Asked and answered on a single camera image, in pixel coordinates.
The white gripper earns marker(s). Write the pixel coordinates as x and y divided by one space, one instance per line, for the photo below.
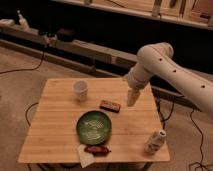
132 96

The green ceramic bowl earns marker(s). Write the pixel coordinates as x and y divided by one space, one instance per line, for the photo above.
93 128

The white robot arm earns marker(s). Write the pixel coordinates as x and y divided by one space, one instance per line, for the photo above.
156 59

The small brown box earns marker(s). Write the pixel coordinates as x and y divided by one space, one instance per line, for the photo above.
110 106

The wooden table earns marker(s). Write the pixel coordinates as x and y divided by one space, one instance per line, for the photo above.
52 135

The translucent plastic cup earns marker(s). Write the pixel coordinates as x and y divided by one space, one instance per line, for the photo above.
80 90

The white plastic bottle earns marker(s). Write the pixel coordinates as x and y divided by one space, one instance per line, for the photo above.
155 142

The white crumpled napkin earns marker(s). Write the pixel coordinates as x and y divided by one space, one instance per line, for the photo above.
85 158

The black round object on ledge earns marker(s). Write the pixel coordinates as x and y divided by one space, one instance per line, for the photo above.
66 35

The white spray bottle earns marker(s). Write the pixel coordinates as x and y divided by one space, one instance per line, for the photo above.
23 22

